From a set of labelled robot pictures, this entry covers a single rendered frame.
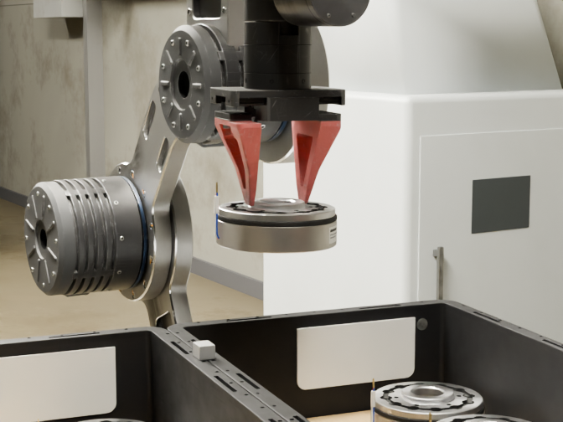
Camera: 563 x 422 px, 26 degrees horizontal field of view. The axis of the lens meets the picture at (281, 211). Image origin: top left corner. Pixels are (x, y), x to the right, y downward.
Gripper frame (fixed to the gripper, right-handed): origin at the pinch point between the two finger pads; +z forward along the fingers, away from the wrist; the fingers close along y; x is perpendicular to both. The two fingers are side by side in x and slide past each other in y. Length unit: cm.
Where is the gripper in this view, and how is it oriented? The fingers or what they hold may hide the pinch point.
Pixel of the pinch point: (276, 194)
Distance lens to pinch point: 105.1
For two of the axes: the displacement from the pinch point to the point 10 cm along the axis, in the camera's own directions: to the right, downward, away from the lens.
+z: -0.1, 9.9, 1.5
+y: 9.3, -0.5, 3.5
